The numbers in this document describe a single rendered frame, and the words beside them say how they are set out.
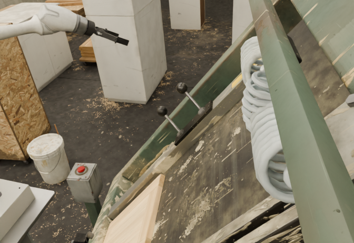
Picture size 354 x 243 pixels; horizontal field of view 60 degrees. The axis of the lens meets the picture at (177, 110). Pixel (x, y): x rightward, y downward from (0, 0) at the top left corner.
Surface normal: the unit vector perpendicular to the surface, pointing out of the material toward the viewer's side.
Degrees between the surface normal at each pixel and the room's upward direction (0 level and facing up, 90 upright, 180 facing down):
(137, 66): 90
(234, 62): 90
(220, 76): 90
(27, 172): 0
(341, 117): 51
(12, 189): 2
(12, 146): 90
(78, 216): 0
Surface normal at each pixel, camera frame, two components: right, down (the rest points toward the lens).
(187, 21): -0.26, 0.55
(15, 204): 0.96, 0.09
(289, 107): -0.81, -0.53
